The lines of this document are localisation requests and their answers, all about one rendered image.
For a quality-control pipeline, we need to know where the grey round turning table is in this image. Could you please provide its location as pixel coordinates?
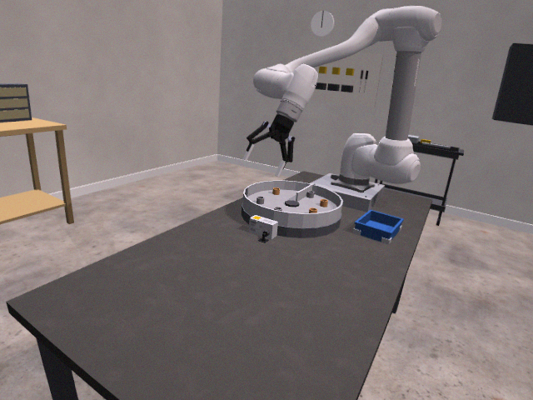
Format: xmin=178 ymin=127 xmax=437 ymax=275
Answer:
xmin=242 ymin=181 xmax=343 ymax=243

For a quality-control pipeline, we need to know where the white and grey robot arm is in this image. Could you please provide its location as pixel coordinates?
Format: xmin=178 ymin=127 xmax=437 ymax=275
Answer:
xmin=253 ymin=6 xmax=441 ymax=193

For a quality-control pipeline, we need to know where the blue plastic crate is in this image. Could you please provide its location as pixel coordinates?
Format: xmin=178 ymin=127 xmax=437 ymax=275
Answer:
xmin=353 ymin=210 xmax=404 ymax=245

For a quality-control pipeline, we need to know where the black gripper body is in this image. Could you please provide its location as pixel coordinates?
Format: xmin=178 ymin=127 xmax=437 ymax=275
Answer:
xmin=269 ymin=114 xmax=294 ymax=142

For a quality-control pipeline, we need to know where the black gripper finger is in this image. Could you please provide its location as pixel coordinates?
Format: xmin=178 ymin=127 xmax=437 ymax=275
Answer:
xmin=243 ymin=122 xmax=279 ymax=161
xmin=275 ymin=133 xmax=295 ymax=177

